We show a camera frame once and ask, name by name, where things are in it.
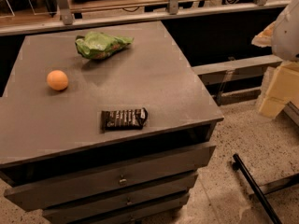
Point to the dark chocolate rxbar wrapper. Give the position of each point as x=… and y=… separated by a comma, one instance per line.
x=130, y=119

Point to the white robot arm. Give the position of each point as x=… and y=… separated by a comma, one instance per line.
x=285, y=38

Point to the grey drawer cabinet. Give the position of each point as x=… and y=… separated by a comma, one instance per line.
x=104, y=142

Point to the top drawer knob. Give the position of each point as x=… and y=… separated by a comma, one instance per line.
x=122, y=181

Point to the green chip bag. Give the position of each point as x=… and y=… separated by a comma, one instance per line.
x=99, y=46

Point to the orange fruit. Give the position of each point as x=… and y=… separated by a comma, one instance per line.
x=57, y=80

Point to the black metal rod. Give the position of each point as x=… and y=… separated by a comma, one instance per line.
x=239, y=165

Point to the metal railing frame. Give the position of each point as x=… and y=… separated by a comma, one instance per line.
x=49, y=16

